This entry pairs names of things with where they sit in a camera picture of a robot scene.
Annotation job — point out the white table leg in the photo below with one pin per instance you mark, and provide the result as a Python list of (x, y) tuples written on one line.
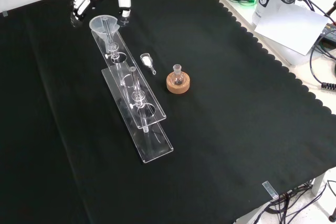
[(319, 183)]

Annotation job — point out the white paper sheet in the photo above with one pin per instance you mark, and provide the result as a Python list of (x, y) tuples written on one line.
[(294, 27)]

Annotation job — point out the small glass round-bottom flask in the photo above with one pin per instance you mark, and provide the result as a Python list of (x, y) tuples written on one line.
[(178, 78)]

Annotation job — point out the glass weighing funnel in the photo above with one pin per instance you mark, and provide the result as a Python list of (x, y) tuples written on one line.
[(146, 60)]

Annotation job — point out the clear plastic funnel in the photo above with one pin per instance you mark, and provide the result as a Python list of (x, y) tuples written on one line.
[(95, 25)]

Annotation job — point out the clear cloth clip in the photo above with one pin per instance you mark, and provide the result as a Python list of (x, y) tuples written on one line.
[(270, 190), (5, 13)]

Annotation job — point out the clear acrylic funnel stand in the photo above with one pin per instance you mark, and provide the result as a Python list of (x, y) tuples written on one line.
[(152, 145)]

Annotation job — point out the black power adapter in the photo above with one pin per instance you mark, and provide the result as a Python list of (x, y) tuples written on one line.
[(329, 32)]

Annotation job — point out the black cloth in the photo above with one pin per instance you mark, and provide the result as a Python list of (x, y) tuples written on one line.
[(236, 129)]

